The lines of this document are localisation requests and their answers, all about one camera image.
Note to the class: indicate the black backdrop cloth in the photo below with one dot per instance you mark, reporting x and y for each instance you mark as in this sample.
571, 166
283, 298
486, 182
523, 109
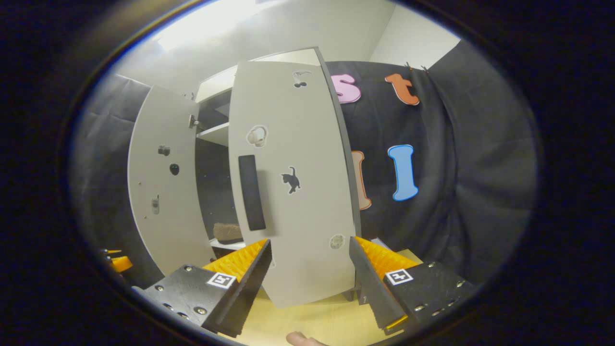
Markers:
471, 192
105, 168

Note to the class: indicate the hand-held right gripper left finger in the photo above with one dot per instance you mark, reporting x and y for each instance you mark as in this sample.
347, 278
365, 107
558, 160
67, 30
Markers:
247, 290

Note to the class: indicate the white cabinet door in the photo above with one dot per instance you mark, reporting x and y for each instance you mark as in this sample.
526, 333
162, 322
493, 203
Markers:
168, 230
298, 240

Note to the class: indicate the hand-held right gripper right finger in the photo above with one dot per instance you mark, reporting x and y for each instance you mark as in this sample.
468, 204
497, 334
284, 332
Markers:
369, 288

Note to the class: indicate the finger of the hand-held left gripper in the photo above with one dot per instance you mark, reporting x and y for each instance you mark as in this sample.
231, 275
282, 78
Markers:
120, 263

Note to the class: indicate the brown shoe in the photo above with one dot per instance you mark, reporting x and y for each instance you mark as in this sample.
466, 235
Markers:
227, 231

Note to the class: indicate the white printed box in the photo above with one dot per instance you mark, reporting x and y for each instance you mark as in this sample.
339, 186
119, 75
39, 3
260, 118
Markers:
379, 242

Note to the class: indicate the white shoe cabinet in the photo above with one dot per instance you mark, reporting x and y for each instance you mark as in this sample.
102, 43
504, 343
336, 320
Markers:
211, 192

